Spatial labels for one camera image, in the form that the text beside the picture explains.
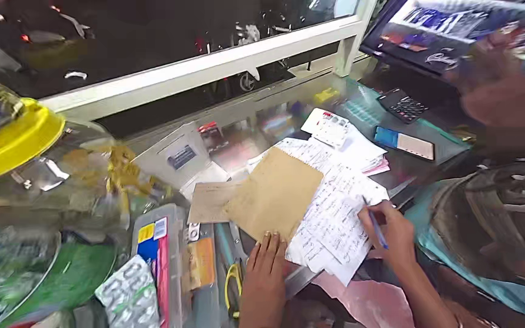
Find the person's left hand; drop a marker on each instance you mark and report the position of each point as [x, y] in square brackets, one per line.
[265, 280]

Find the person's right hand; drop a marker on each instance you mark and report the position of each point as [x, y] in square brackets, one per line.
[398, 232]

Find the person's left little finger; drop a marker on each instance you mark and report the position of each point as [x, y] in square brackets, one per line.
[254, 255]

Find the person's left index finger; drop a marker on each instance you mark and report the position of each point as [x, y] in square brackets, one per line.
[281, 255]

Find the person's left middle finger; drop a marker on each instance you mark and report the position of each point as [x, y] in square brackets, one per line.
[272, 250]

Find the person's right thumb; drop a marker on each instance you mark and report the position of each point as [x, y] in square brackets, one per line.
[367, 227]

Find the person's right fingers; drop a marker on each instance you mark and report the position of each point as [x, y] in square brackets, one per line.
[386, 212]

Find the person's left ring finger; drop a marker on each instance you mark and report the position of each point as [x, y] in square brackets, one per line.
[264, 250]

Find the blue pen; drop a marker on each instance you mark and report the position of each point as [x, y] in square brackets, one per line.
[378, 230]

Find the brown cardboard notebook cover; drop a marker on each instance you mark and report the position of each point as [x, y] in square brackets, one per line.
[276, 191]

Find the person's left forearm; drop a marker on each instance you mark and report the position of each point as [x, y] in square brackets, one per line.
[262, 321]

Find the person's right forearm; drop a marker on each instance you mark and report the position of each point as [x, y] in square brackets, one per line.
[419, 289]

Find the handwritten white paper sheets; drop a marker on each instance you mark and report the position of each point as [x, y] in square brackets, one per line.
[335, 205]

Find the orange packet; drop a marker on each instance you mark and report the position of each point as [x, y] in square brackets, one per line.
[202, 264]

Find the stack of white pink papers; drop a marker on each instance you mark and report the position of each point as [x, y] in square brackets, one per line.
[362, 152]

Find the brown paper envelope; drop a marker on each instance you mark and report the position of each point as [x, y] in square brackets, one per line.
[212, 202]

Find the pink torn paper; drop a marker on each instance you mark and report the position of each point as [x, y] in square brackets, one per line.
[372, 298]

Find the blue and beige phone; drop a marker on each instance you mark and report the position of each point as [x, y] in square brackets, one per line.
[408, 143]

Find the clear plastic organizer box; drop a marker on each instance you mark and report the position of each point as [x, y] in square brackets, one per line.
[176, 255]

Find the white folded paper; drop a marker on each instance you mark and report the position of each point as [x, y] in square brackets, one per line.
[205, 177]

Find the pink long packet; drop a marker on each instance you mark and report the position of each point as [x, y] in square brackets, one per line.
[163, 278]

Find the white card with red print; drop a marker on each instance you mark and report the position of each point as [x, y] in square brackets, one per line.
[326, 125]

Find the black calculator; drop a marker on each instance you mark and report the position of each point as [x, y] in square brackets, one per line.
[402, 105]

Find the red and black packet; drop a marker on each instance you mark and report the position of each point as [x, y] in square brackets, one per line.
[212, 135]

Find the silver green blister sheet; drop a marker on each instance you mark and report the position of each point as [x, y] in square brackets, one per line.
[130, 294]

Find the white box with grey label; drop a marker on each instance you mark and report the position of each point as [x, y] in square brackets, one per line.
[169, 155]

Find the yellow item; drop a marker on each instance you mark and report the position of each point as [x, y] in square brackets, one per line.
[327, 94]

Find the glass display counter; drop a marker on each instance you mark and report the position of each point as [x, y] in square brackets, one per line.
[253, 111]

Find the pile of yellow packets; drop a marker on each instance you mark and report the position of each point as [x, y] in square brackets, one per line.
[121, 168]

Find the dark display box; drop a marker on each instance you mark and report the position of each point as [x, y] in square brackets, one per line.
[431, 50]

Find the green plastic basket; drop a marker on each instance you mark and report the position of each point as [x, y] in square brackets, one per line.
[73, 271]

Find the yellow plastic basin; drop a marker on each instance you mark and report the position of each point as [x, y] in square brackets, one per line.
[25, 136]

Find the white window frame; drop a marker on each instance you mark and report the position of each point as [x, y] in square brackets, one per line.
[198, 63]

